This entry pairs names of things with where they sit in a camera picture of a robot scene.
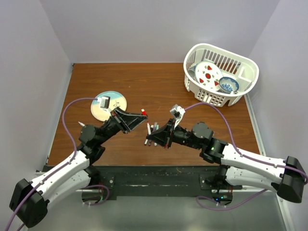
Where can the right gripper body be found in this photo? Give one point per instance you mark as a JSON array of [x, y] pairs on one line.
[[181, 136]]

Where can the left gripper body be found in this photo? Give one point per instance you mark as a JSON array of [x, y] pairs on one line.
[[111, 127]]

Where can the red-tipped white marker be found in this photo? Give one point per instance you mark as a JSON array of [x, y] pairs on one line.
[[149, 128]]

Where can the red pen cap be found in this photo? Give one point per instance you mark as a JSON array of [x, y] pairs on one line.
[[143, 112]]

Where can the purple pen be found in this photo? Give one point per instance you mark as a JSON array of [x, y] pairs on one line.
[[150, 142]]

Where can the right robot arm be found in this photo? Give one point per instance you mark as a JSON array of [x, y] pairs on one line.
[[238, 167]]

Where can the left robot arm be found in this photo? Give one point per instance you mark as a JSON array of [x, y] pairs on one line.
[[32, 199]]

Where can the round pastel plate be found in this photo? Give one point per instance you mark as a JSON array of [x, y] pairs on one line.
[[117, 100]]

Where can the strawberry pattern plate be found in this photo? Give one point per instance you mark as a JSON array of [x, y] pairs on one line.
[[208, 75]]

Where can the blue and white bowl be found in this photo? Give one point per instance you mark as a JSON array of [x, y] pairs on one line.
[[228, 85]]

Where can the white plastic dish basket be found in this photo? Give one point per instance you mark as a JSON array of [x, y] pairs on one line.
[[244, 70]]

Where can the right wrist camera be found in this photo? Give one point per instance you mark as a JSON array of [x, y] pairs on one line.
[[177, 113]]

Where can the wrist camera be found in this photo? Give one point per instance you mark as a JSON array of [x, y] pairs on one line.
[[177, 113], [104, 103]]

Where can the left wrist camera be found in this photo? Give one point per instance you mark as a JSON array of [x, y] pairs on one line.
[[104, 103]]

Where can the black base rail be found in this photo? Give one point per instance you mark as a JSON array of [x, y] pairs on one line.
[[167, 181]]

